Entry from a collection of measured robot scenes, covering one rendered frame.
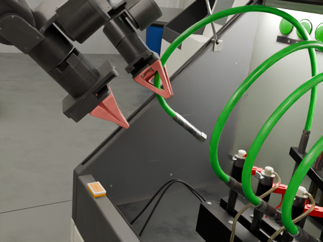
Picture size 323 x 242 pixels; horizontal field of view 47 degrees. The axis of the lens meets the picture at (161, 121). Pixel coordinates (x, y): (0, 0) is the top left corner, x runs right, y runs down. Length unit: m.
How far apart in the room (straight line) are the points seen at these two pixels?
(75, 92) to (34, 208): 2.05
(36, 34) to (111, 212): 0.48
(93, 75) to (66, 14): 0.10
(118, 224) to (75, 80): 0.38
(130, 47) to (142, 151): 0.37
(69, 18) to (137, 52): 0.28
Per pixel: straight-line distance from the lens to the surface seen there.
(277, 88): 1.11
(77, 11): 0.54
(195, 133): 0.85
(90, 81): 0.56
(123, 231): 0.82
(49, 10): 0.54
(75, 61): 0.56
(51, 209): 2.57
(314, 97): 0.92
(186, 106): 1.08
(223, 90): 1.15
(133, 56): 0.79
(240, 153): 0.81
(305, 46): 0.71
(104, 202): 0.90
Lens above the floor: 1.45
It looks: 20 degrees down
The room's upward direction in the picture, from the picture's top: 7 degrees clockwise
